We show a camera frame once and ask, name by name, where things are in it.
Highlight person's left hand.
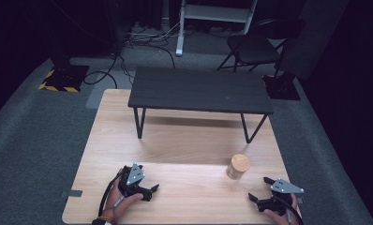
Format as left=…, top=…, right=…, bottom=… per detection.
left=100, top=168, right=144, bottom=223

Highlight black desktop shelf with legs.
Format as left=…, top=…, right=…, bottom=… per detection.
left=127, top=67, right=275, bottom=144

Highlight dark wristband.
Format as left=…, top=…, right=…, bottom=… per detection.
left=91, top=215, right=117, bottom=225

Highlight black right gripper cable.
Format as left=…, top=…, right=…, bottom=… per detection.
left=277, top=195, right=305, bottom=225

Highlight white metal stand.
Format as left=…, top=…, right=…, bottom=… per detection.
left=174, top=0, right=260, bottom=57

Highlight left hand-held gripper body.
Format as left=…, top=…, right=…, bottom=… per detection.
left=117, top=162, right=149, bottom=199

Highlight person's right hand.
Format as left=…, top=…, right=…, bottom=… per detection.
left=263, top=192, right=302, bottom=225

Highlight black folding chair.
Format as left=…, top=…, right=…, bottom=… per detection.
left=216, top=18, right=306, bottom=79

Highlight small wooden cup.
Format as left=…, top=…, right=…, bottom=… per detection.
left=225, top=153, right=251, bottom=181

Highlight black looped floor cable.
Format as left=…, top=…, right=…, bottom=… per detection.
left=82, top=52, right=119, bottom=90

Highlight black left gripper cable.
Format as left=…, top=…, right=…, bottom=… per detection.
left=97, top=168, right=128, bottom=218

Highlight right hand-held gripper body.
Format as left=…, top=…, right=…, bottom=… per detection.
left=256, top=177, right=305, bottom=218

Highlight grey tape strip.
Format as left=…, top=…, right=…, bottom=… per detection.
left=60, top=189, right=83, bottom=199

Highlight black base plate yellow stripes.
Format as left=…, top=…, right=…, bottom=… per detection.
left=37, top=64, right=91, bottom=94

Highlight bundle of floor cables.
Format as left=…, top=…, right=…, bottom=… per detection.
left=122, top=22, right=181, bottom=70

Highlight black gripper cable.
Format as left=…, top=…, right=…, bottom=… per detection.
left=97, top=168, right=128, bottom=218
left=277, top=195, right=305, bottom=225

